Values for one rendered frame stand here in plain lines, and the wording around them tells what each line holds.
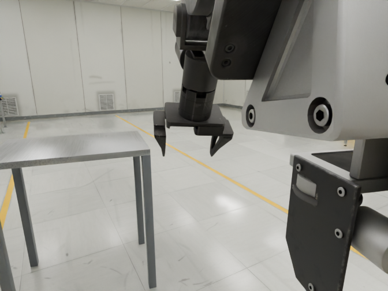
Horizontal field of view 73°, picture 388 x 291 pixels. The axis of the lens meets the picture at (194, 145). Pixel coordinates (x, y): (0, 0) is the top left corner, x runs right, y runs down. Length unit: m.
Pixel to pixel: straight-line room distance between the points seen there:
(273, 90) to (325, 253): 0.22
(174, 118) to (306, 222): 0.25
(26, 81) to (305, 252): 7.87
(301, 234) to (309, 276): 0.05
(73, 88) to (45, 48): 1.15
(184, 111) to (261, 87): 0.28
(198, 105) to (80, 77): 7.68
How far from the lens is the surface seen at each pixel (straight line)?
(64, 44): 8.07
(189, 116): 0.44
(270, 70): 0.17
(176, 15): 0.38
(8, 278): 1.56
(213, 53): 0.17
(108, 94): 8.18
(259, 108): 0.18
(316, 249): 0.35
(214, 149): 0.51
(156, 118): 0.48
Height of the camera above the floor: 1.14
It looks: 15 degrees down
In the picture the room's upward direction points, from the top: straight up
